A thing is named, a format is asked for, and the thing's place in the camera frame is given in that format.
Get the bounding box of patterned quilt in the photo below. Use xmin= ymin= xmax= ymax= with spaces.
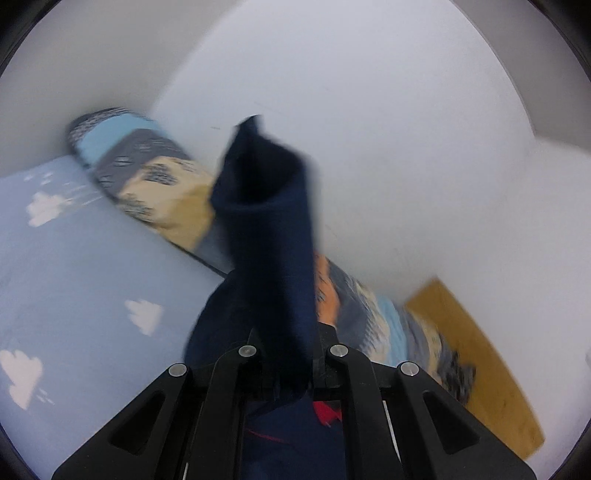
xmin=69 ymin=107 xmax=477 ymax=408

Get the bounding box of wooden bed frame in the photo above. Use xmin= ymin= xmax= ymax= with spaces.
xmin=404 ymin=279 xmax=546 ymax=460

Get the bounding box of light blue cloud bed sheet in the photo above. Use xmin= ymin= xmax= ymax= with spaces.
xmin=0 ymin=154 xmax=232 ymax=477

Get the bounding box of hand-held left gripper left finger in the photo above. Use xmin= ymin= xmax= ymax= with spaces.
xmin=51 ymin=344 xmax=260 ymax=480

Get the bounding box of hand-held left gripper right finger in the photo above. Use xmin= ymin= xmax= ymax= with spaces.
xmin=313 ymin=344 xmax=537 ymax=480

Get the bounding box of navy blue garment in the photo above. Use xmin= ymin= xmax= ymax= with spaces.
xmin=184 ymin=114 xmax=352 ymax=480

